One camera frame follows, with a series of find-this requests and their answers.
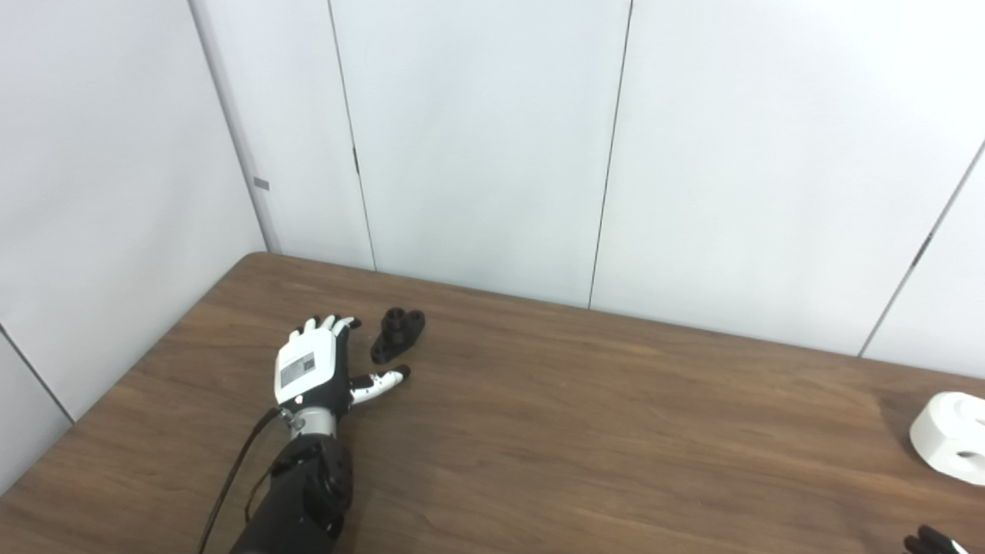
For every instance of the black flanged holder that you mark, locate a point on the black flanged holder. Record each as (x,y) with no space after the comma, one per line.
(396,335)

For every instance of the round white piece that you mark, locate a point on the round white piece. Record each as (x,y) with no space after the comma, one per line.
(943,431)

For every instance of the white and black left hand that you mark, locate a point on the white and black left hand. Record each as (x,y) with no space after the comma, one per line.
(308,365)

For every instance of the white and black right hand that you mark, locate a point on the white and black right hand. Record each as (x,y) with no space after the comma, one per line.
(931,543)

